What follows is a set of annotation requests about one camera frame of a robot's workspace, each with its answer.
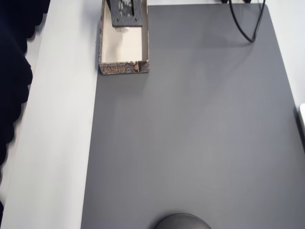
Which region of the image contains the patterned cardboard box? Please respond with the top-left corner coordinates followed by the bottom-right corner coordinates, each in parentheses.
top-left (98, 0), bottom-right (151, 76)

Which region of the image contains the black round-base stand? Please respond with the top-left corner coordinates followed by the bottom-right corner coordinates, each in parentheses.
top-left (153, 213), bottom-right (213, 229)

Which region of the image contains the black camera cable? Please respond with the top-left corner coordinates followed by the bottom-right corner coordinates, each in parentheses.
top-left (228, 0), bottom-right (266, 43)

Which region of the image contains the grey table mat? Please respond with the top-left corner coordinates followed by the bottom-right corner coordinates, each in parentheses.
top-left (80, 3), bottom-right (305, 229)

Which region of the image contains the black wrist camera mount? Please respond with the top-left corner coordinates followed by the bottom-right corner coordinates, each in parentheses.
top-left (106, 0), bottom-right (143, 27)

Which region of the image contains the dark blue curtain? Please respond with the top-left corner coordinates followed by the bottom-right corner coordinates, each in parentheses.
top-left (0, 0), bottom-right (52, 215)

